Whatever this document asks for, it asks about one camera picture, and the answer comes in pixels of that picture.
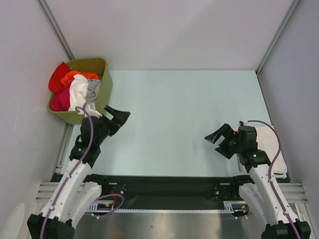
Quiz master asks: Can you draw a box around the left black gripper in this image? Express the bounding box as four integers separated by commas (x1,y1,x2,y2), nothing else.
95,106,130,145

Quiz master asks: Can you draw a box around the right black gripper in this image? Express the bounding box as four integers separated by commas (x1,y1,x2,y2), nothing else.
204,123,243,159

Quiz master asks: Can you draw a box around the crimson red t shirt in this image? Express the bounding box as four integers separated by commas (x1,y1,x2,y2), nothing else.
49,87,70,112

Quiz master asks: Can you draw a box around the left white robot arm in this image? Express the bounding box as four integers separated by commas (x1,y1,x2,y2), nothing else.
27,106,131,239

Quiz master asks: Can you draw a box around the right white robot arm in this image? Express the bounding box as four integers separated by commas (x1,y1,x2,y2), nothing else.
205,122,311,239

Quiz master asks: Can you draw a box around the grey t shirt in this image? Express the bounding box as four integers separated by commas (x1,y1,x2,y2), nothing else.
86,79,102,104

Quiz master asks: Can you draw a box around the folded white t shirt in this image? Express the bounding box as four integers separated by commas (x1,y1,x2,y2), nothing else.
255,125,287,175

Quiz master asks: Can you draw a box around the white t shirt in bin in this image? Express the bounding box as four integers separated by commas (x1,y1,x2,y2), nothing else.
69,74,102,117

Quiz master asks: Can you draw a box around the olive green plastic bin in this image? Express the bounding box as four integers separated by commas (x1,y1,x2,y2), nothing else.
47,58,113,124

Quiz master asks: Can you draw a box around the orange t shirt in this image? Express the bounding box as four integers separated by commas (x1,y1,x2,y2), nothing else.
60,70,100,85

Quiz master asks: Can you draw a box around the bright red t shirt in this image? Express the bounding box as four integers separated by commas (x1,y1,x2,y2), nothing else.
48,62,70,94

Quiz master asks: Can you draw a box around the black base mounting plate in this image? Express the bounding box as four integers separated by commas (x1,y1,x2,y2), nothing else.
49,174,292,211

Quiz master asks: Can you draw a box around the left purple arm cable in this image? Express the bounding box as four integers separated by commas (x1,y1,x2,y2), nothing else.
39,106,95,239

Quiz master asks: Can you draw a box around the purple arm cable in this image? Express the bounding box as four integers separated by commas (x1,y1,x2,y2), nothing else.
239,119,302,239
39,106,95,239

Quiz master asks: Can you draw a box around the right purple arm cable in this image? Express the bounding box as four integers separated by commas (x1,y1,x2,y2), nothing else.
239,119,302,239

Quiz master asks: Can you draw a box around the white slotted cable duct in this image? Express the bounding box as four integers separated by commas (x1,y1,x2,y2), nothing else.
87,201,250,215

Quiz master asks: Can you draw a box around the right aluminium frame rail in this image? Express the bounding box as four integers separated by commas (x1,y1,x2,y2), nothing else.
279,183,308,204

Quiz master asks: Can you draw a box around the aluminium frame rail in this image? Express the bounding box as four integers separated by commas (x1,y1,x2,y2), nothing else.
279,183,308,204
35,182,59,202

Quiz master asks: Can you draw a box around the left aluminium frame rail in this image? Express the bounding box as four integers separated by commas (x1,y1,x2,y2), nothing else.
35,182,59,202

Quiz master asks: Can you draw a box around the left corner aluminium post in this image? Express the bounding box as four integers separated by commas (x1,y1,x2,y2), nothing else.
36,0,75,60

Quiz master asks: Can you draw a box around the corner aluminium post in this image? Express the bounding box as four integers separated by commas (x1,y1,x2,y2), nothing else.
255,0,302,77
36,0,75,60

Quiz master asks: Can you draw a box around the right corner aluminium post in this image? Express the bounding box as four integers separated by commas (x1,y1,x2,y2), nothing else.
255,0,302,77

